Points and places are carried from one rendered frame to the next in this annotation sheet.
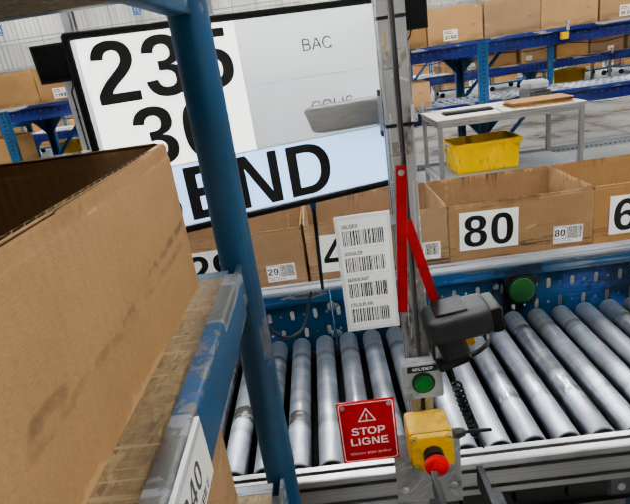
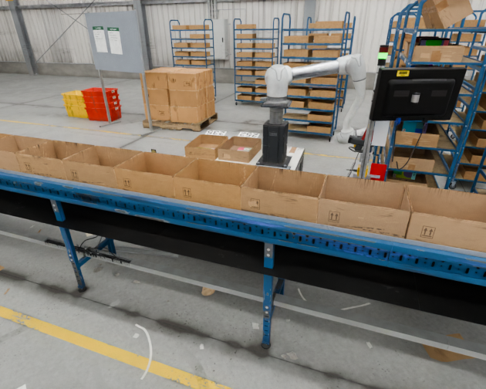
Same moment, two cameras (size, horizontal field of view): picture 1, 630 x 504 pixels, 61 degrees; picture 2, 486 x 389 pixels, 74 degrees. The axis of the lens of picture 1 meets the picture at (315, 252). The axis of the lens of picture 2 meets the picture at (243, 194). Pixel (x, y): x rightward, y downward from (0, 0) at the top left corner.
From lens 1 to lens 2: 3.06 m
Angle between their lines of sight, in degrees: 130
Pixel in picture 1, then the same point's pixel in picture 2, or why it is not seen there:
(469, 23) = not seen: outside the picture
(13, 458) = not seen: hidden behind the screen
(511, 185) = (262, 197)
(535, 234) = (283, 187)
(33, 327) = not seen: hidden behind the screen
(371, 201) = (357, 211)
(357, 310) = (383, 140)
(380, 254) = (377, 126)
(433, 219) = (333, 180)
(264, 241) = (428, 192)
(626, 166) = (197, 186)
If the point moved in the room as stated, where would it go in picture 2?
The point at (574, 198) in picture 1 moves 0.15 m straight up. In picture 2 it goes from (266, 170) to (267, 145)
